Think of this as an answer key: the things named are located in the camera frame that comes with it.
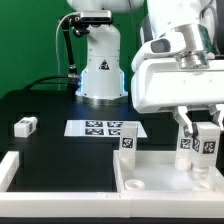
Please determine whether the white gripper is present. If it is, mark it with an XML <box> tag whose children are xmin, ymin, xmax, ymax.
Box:
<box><xmin>131</xmin><ymin>24</ymin><xmax>224</xmax><ymax>137</ymax></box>

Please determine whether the white square tabletop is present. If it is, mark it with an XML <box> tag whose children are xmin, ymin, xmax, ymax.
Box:
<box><xmin>113</xmin><ymin>150</ymin><xmax>224</xmax><ymax>193</ymax></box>

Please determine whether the white fiducial tag sheet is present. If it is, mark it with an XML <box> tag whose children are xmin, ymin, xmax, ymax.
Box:
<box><xmin>64</xmin><ymin>120</ymin><xmax>147</xmax><ymax>138</ymax></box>

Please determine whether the white U-shaped fence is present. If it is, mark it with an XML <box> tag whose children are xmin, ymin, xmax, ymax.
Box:
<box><xmin>0</xmin><ymin>151</ymin><xmax>224</xmax><ymax>218</ymax></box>

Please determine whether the black cable bundle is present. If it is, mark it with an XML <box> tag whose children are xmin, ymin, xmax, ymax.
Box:
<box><xmin>23</xmin><ymin>19</ymin><xmax>83</xmax><ymax>92</ymax></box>

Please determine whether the camera on black mount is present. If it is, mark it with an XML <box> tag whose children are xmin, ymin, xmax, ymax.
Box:
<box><xmin>61</xmin><ymin>10</ymin><xmax>113</xmax><ymax>38</ymax></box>

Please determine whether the grey thin cable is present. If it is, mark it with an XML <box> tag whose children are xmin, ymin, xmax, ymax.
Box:
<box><xmin>54</xmin><ymin>13</ymin><xmax>81</xmax><ymax>92</ymax></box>

